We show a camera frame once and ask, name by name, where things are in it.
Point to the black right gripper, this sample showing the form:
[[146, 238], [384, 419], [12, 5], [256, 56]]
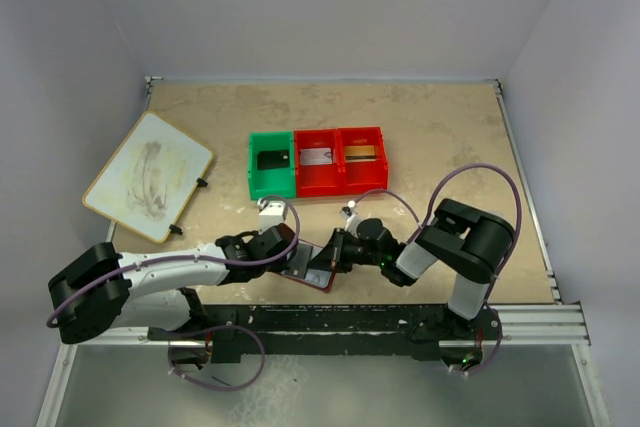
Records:
[[332, 255]]

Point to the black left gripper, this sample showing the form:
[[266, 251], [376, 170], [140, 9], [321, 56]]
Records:
[[279, 265]]

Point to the red leather card holder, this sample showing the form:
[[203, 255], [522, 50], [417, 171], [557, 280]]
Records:
[[319, 280]]

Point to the white card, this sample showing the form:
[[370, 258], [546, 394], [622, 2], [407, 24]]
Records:
[[316, 156]]

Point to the gold card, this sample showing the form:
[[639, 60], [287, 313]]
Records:
[[360, 153]]

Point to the black VIP card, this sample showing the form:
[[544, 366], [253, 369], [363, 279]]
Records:
[[297, 265]]

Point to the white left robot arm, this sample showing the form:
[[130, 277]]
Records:
[[104, 289]]

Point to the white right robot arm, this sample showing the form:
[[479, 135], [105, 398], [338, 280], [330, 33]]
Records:
[[472, 242]]

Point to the outer red plastic bin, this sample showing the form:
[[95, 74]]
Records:
[[360, 177]]

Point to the red plastic bin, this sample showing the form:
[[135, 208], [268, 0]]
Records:
[[360, 177], [318, 181]]

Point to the green plastic bin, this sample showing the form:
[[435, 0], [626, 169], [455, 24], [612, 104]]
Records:
[[277, 181]]

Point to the middle red plastic bin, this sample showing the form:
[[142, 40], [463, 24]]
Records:
[[318, 181]]

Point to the yellow-framed whiteboard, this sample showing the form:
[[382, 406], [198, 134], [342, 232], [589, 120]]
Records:
[[149, 180]]

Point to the aluminium table frame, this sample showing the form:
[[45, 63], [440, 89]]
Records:
[[543, 373]]

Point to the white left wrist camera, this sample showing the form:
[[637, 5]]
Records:
[[272, 212]]

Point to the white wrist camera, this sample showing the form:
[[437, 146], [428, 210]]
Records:
[[272, 212], [352, 218]]

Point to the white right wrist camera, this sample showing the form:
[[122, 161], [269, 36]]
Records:
[[352, 218]]

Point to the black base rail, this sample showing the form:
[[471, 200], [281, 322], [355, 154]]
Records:
[[423, 332]]

